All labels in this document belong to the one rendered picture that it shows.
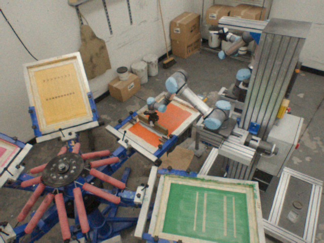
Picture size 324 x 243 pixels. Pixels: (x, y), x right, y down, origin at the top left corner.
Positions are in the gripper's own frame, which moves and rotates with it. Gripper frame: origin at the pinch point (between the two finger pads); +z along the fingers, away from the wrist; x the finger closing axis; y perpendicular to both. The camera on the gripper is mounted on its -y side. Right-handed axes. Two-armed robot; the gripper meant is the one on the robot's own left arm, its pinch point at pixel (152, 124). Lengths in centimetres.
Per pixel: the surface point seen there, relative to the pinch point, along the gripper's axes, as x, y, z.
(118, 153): -48.7, 3.2, -3.7
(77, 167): -86, 8, -30
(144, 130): -8.1, -4.4, 5.2
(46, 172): -103, -7, -30
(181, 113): 35.4, 11.2, 4.8
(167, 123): 14.7, 8.6, 4.9
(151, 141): -15.1, 11.6, 4.9
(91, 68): 53, -191, 30
